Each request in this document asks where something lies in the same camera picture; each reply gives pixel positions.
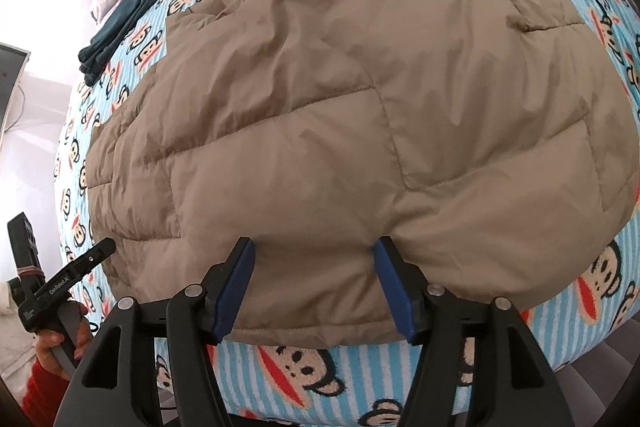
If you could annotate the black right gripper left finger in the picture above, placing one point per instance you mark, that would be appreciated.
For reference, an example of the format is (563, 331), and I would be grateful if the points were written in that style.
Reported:
(117, 383)

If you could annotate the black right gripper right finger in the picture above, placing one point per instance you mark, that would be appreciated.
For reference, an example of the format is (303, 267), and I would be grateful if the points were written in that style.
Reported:
(512, 383)

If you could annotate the tan puffer jacket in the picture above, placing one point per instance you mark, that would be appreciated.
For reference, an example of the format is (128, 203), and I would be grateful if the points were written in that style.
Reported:
(492, 140)

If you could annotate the red sleeve forearm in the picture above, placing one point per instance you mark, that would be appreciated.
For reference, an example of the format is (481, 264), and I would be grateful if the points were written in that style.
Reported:
(43, 396)

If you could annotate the person's left hand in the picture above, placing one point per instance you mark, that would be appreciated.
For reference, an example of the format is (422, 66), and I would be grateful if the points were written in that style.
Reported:
(46, 340)

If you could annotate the dark teal folded garment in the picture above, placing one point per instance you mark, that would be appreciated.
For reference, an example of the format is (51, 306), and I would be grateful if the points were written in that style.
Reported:
(102, 46)

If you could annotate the dark wall monitor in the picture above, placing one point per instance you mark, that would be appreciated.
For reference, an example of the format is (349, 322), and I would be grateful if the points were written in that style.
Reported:
(12, 63)

